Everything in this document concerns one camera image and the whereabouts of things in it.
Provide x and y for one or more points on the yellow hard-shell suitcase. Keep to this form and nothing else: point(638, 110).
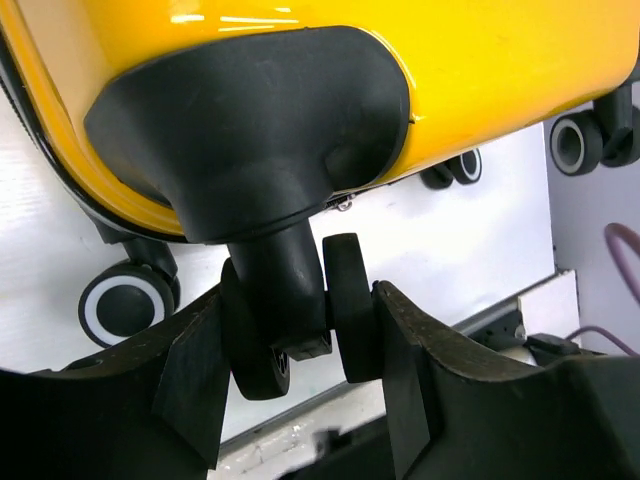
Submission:
point(233, 122)

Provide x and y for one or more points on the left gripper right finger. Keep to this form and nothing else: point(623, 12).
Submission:
point(457, 410)

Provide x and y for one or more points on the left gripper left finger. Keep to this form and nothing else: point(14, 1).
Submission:
point(150, 407)

